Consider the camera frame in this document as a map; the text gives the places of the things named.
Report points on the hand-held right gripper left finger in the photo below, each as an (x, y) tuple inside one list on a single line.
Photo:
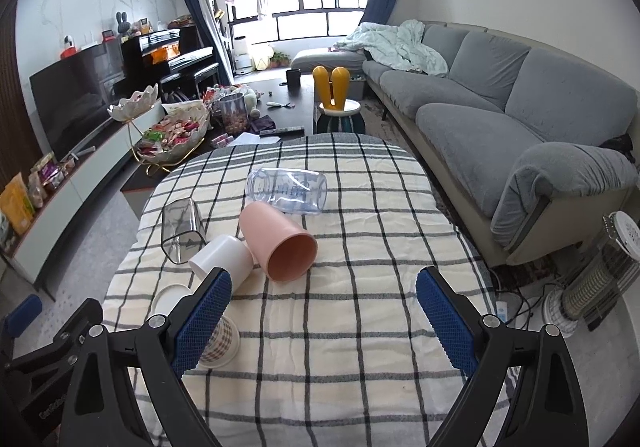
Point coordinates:
[(202, 322)]

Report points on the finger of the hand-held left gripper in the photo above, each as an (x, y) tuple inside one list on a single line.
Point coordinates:
[(24, 316), (60, 332)]

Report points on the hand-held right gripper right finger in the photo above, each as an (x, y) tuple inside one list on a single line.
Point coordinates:
[(446, 322)]

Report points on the pink cup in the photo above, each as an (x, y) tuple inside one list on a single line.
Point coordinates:
[(272, 239)]

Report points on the plaid paper cup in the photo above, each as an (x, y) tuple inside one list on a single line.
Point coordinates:
[(222, 339)]

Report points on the white cup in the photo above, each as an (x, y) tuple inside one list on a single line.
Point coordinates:
[(220, 257)]

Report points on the clear grey square cup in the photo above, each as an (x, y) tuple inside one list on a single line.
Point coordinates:
[(182, 227)]

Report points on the white power strip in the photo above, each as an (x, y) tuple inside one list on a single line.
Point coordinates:
[(505, 312)]

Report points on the checked tablecloth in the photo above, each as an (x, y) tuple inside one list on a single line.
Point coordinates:
[(350, 277)]

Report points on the orange snack bag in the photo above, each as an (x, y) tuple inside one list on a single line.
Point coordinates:
[(16, 204)]

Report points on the electric heater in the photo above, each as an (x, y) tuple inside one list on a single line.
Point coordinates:
[(590, 282)]

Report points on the clear blue bottle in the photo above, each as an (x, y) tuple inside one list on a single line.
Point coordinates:
[(287, 189)]

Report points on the white television cabinet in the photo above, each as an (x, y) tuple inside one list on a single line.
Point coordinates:
[(95, 167)]

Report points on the white paper sheet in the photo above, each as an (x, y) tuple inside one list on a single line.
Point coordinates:
[(255, 139)]

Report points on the white tiered snack stand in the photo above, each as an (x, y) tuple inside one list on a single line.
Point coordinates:
[(170, 132)]

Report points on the purple cloth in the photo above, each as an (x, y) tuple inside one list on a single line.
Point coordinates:
[(262, 124)]

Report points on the grey remote control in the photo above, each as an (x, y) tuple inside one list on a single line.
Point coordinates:
[(282, 130)]

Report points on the clear snack jar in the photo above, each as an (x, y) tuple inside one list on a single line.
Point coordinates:
[(233, 114)]

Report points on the black television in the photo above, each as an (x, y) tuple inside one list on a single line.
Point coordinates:
[(75, 97)]

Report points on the plush toy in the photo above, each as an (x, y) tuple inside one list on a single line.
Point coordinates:
[(250, 102)]

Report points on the dark coffee table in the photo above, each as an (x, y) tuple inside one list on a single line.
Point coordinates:
[(295, 114)]

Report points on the grey sofa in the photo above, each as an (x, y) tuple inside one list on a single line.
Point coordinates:
[(500, 92)]

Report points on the black piano bench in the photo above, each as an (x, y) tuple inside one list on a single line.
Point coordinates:
[(192, 77)]

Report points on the grey storage box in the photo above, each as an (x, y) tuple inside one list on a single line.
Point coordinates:
[(357, 88)]

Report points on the black mug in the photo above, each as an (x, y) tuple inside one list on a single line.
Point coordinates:
[(293, 78)]

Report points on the yellow eared stool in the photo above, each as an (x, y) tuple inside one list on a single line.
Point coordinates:
[(332, 87)]

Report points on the white air purifier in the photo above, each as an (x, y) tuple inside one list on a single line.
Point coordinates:
[(242, 54)]

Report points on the black piano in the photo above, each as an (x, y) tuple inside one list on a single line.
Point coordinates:
[(165, 52)]

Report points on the potted plant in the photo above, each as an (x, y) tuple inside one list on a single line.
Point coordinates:
[(280, 59)]

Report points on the pale crumpled blanket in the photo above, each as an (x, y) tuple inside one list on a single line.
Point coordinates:
[(395, 44)]

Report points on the black rabbit figurine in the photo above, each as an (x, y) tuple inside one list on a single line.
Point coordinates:
[(121, 23)]

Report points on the white hanging garment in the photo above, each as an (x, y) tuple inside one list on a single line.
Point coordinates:
[(261, 2)]

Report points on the white camera red base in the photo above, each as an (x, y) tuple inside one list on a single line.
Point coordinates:
[(70, 47)]

